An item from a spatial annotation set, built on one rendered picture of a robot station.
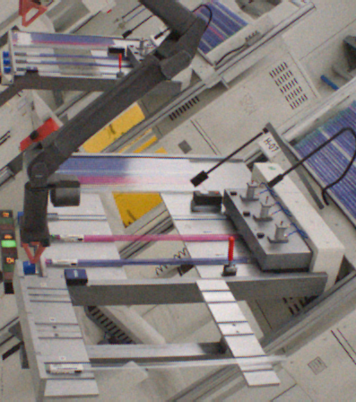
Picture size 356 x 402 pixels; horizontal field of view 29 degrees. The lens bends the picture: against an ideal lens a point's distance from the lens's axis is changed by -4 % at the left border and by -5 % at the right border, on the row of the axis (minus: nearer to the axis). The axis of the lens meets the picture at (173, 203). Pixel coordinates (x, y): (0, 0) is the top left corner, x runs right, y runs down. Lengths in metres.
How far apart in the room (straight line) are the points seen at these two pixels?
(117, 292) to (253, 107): 1.70
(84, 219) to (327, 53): 3.60
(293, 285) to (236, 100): 1.49
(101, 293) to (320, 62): 3.83
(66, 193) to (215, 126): 1.66
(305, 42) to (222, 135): 2.08
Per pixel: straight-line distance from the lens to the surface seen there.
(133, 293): 1.66
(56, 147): 1.53
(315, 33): 5.16
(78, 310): 2.05
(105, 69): 3.11
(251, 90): 3.15
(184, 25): 1.53
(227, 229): 1.95
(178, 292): 1.68
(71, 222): 1.87
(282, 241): 1.81
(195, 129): 3.14
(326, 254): 1.81
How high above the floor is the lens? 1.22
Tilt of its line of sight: 6 degrees down
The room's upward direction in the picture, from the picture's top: 54 degrees clockwise
